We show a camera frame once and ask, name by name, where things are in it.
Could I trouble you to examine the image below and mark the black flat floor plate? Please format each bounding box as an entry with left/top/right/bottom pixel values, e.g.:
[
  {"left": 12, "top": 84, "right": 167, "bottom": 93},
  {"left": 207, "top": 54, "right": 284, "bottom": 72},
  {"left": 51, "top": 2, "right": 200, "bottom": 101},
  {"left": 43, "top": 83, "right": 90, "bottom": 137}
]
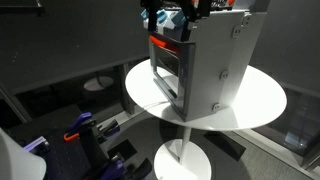
[
  {"left": 107, "top": 139, "right": 138, "bottom": 162},
  {"left": 202, "top": 130, "right": 248, "bottom": 162}
]

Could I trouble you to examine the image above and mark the grey toy stove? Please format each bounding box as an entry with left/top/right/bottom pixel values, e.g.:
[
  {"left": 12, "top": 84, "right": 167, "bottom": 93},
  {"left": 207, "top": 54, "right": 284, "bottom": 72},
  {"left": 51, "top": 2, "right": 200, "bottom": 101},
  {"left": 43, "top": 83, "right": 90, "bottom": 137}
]
[{"left": 143, "top": 0, "right": 270, "bottom": 123}]

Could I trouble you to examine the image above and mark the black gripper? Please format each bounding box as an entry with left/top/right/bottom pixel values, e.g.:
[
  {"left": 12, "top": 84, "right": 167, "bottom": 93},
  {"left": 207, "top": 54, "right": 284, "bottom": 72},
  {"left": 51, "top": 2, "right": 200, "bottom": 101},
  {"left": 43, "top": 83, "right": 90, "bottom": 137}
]
[{"left": 139, "top": 0, "right": 214, "bottom": 44}]

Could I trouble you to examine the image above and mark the purple and white clamp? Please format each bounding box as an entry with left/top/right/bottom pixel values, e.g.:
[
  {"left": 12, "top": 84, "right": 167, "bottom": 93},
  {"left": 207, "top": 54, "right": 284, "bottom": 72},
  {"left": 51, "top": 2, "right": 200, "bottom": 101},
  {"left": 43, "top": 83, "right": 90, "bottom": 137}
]
[{"left": 22, "top": 135, "right": 50, "bottom": 157}]

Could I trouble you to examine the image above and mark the white round pedestal table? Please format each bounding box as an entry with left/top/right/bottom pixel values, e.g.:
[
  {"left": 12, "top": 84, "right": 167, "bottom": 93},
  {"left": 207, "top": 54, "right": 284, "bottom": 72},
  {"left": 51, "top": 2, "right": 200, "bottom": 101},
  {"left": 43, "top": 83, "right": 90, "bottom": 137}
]
[{"left": 124, "top": 58, "right": 288, "bottom": 180}]

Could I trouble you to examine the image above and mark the black spring clamp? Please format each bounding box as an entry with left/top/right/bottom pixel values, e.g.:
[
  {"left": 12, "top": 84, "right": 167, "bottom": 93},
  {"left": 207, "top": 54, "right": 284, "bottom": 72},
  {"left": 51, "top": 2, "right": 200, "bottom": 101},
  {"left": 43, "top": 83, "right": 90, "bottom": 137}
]
[{"left": 97, "top": 119, "right": 121, "bottom": 141}]

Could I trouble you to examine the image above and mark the black perforated mounting board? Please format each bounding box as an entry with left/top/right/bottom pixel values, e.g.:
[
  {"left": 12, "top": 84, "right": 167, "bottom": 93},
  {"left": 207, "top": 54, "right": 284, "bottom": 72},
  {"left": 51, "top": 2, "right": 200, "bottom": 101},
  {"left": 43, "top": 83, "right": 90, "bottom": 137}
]
[{"left": 6, "top": 126, "right": 101, "bottom": 180}]

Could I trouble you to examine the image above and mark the purple clamp with orange trigger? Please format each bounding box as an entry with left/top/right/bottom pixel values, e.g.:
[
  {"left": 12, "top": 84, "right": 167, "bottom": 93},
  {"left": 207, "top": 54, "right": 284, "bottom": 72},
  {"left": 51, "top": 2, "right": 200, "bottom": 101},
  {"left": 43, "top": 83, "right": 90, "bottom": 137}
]
[{"left": 62, "top": 112, "right": 98, "bottom": 143}]

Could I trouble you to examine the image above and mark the red oven door handle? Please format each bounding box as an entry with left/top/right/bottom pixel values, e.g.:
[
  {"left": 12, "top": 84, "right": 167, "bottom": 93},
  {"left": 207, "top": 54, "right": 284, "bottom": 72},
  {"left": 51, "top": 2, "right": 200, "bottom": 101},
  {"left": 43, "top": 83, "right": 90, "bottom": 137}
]
[{"left": 148, "top": 34, "right": 183, "bottom": 55}]

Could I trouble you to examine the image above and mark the purple and black clamp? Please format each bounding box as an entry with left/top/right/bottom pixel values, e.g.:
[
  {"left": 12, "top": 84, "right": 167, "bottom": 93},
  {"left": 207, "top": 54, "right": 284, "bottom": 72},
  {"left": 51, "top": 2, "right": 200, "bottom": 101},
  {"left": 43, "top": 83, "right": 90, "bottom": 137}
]
[{"left": 84, "top": 155, "right": 154, "bottom": 180}]

